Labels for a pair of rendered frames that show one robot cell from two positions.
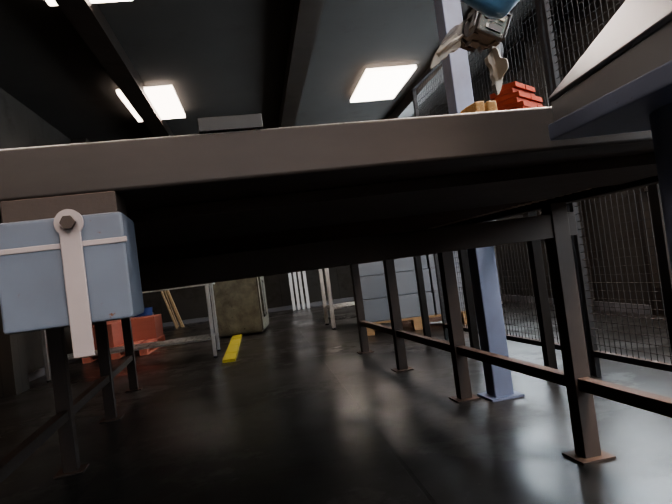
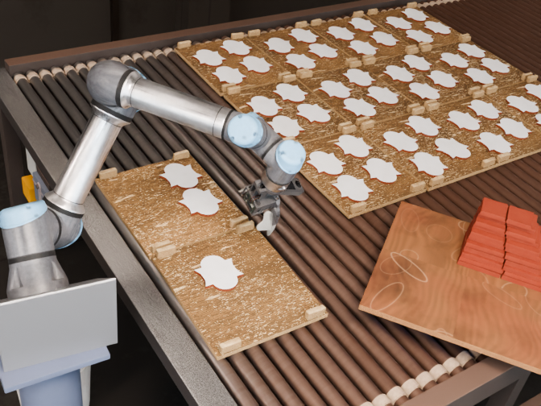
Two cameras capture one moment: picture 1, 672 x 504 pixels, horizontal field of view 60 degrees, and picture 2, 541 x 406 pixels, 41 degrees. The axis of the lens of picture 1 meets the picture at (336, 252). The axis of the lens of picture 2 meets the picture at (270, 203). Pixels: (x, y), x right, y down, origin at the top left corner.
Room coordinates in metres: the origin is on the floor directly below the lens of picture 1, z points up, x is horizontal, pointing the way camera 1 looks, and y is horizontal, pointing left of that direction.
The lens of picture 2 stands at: (0.50, -1.75, 2.39)
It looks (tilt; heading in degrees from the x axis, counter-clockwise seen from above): 38 degrees down; 63
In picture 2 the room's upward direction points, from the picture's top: 8 degrees clockwise
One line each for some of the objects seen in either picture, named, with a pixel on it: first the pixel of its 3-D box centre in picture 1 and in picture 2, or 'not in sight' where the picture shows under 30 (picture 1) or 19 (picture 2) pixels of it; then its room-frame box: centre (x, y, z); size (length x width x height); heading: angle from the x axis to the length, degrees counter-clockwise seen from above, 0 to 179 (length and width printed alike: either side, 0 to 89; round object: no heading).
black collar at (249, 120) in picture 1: (229, 130); not in sight; (0.73, 0.11, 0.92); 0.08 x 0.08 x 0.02; 12
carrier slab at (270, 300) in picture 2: not in sight; (237, 286); (1.10, -0.43, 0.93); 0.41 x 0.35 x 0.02; 100
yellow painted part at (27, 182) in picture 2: not in sight; (35, 172); (0.64, 0.48, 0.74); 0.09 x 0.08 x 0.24; 102
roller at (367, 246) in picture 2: not in sight; (288, 170); (1.48, 0.09, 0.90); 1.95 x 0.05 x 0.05; 102
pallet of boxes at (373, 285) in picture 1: (410, 276); not in sight; (6.34, -0.76, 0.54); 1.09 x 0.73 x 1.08; 86
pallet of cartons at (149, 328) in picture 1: (125, 336); not in sight; (7.46, 2.78, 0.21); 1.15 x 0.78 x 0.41; 8
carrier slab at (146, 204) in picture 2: not in sight; (171, 202); (1.02, -0.03, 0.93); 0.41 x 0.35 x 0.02; 102
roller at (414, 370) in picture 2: not in sight; (241, 184); (1.29, 0.05, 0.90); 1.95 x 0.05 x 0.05; 102
